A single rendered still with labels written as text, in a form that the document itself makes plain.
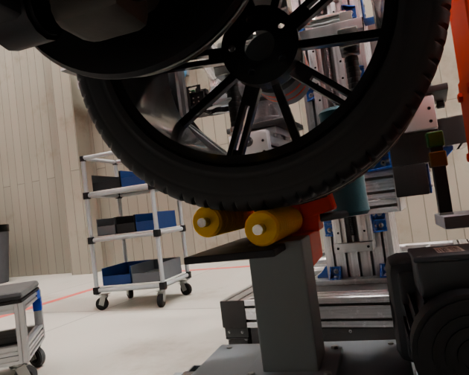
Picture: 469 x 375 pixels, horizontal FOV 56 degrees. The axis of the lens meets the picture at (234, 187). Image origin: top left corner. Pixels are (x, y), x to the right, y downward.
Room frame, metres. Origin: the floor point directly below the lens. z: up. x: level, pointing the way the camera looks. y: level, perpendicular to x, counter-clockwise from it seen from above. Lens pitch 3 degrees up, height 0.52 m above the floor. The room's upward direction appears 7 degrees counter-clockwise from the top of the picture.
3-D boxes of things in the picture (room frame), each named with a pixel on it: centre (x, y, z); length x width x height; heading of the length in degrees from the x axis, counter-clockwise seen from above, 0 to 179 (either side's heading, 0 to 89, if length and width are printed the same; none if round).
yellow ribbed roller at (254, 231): (0.82, -0.07, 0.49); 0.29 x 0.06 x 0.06; 163
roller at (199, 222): (0.92, 0.02, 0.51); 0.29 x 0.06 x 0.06; 163
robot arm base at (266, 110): (1.60, -0.14, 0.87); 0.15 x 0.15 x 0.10
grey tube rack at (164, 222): (2.92, 0.68, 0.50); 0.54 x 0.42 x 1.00; 73
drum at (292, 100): (1.05, -0.14, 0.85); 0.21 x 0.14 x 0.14; 163
